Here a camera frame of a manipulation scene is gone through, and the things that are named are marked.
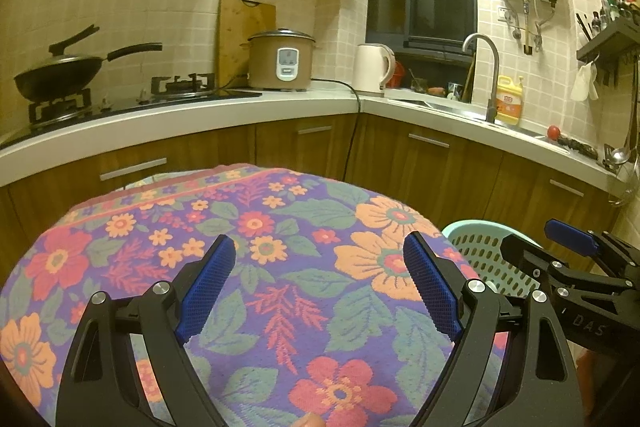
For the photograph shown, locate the steel ladle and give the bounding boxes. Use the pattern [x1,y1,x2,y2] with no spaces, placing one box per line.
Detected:
[611,62,640,165]

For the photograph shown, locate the black gas cooktop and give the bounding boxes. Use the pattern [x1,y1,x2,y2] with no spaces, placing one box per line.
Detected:
[0,72,263,148]

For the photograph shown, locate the white hanging cloth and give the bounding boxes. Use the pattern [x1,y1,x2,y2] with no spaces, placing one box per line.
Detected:
[571,62,600,102]

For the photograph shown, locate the black power cable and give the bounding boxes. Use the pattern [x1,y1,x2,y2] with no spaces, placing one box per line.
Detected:
[310,77,363,180]

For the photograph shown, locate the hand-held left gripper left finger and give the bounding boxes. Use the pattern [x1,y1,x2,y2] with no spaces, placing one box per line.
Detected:
[55,234,238,427]

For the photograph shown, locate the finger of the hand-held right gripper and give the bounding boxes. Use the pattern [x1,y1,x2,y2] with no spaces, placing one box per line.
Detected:
[500,234,572,289]
[545,219,640,267]

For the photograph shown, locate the black wall shelf rack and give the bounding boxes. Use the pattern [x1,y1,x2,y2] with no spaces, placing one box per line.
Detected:
[576,17,640,68]

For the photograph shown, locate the steel skimmer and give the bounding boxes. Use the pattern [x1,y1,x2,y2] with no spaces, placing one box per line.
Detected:
[607,157,640,208]

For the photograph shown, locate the wooden base cabinets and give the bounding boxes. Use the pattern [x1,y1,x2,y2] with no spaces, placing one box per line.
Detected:
[0,112,631,258]

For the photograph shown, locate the dark long object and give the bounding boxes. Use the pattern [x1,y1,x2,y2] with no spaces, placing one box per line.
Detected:
[560,136,599,158]

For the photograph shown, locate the yellow detergent bottle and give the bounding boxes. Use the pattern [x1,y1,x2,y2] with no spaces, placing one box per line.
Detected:
[495,75,525,128]

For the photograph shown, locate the floral purple table cloth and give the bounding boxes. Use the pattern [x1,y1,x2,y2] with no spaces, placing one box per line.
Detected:
[0,164,511,427]

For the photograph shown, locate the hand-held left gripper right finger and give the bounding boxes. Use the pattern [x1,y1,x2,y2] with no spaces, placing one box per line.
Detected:
[402,231,586,427]

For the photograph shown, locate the light blue perforated plastic basket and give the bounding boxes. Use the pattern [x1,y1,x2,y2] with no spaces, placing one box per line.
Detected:
[441,219,551,303]

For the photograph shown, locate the white electric kettle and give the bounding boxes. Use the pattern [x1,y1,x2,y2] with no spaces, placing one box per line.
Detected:
[354,43,396,98]

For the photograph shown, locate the steel sink faucet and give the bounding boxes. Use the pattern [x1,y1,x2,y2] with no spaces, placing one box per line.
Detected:
[462,33,501,124]

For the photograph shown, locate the water heater pipes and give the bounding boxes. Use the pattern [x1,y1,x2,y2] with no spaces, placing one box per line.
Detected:
[502,0,558,55]

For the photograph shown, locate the steel sink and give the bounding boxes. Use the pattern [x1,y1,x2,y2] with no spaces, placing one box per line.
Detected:
[387,89,546,138]

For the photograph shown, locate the black wok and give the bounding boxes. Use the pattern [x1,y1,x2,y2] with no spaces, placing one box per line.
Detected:
[12,24,163,102]

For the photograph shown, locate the wooden cutting board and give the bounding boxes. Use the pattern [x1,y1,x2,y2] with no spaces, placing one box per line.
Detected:
[217,0,277,88]

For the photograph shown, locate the brown rice cooker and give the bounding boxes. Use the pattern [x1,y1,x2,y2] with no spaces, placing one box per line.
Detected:
[247,28,318,92]

